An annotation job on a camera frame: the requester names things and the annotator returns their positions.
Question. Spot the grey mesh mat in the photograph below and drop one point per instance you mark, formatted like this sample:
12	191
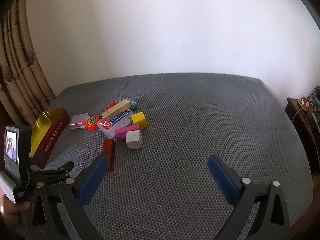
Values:
200	120

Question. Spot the white wooden cube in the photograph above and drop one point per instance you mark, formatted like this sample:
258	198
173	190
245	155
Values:
132	140

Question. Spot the pink wooden block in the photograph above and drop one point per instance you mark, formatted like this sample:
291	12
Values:
125	131

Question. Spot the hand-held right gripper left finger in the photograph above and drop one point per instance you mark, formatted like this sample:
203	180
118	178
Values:
91	180

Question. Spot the red wooden block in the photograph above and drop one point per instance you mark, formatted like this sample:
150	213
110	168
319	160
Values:
110	105
108	150

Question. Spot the beige patterned curtain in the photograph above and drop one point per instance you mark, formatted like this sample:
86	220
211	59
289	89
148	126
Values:
20	67

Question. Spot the small teal tin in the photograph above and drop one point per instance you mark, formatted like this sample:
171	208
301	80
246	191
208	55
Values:
134	104

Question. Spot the dark wooden nightstand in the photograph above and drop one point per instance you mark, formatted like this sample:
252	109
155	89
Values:
302	130

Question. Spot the orange round tape measure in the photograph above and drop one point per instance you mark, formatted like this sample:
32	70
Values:
93	123

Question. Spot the yellow wooden cube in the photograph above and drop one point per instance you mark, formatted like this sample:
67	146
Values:
138	119

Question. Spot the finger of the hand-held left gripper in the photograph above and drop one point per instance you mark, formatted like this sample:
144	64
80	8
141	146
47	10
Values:
53	173
37	158

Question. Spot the person's left hand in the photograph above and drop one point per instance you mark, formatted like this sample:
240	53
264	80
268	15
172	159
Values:
15	208

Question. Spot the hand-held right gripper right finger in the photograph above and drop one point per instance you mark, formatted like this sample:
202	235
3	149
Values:
223	182

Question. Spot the clear box with pink contents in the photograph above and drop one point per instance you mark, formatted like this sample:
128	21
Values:
79	121

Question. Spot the red floral pouch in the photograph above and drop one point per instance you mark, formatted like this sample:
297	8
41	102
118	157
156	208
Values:
308	103

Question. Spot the red and gold tin box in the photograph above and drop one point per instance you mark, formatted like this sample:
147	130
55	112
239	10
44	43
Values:
53	135

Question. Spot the tan wooden block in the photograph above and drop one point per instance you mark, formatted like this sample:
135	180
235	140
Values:
115	110

